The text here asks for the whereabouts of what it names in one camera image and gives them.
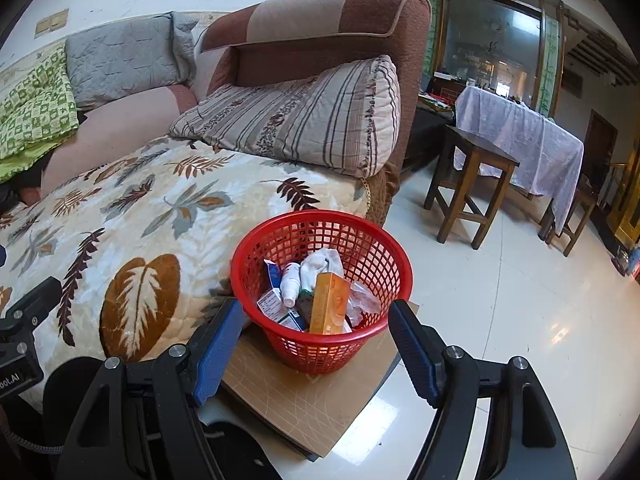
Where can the white printed box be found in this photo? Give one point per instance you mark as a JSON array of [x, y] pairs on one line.
[[272, 305]]

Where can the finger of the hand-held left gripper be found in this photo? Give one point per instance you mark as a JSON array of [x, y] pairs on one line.
[[2, 257], [40, 295]]

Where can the wooden framed glass partition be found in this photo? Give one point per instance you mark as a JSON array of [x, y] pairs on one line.
[[490, 45]]

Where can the red plastic basket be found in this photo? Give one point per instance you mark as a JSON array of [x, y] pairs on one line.
[[320, 355]]

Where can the striped pillow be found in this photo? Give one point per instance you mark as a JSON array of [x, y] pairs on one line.
[[300, 115]]

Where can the green patterned quilt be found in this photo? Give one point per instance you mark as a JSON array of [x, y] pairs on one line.
[[35, 105]]

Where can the small blue container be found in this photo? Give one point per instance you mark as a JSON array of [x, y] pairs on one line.
[[632, 260]]

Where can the dark cloth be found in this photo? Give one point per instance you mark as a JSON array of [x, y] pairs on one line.
[[10, 195]]

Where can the dark wooden stool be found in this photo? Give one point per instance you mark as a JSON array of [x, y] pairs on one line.
[[580, 200], [480, 145]]

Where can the clear plastic wrap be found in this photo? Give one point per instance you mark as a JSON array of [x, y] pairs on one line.
[[362, 300]]

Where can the table with lilac cloth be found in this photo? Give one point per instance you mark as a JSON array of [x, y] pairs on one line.
[[520, 135]]

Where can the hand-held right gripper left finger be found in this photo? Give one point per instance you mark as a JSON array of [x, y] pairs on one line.
[[220, 355]]

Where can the white cloth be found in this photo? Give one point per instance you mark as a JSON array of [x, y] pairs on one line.
[[320, 262]]

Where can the small wall plaque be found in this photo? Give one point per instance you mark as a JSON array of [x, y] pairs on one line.
[[51, 21]]

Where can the dark wooden door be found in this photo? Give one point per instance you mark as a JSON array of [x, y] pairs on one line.
[[600, 145]]

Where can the orange box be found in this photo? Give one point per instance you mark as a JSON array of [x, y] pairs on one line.
[[330, 305]]

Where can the brown cardboard sheet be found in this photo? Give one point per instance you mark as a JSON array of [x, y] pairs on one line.
[[300, 400]]

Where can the leaf-print blanket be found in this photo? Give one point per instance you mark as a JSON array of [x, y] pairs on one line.
[[150, 220]]

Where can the grey quilted cushion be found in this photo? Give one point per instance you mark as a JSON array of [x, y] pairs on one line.
[[120, 55]]

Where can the golden cabinet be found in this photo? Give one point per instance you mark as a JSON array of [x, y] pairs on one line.
[[627, 200]]

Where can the brown and pink sofa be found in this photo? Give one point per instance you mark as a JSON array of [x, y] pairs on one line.
[[325, 15]]

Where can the small blue white box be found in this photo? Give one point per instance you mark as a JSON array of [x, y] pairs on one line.
[[272, 275]]

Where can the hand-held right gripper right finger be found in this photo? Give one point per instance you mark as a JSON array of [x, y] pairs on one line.
[[417, 355]]

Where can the white spray bottle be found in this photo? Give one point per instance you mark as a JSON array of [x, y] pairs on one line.
[[290, 285]]

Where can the black low table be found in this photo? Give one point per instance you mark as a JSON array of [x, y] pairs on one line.
[[425, 135]]

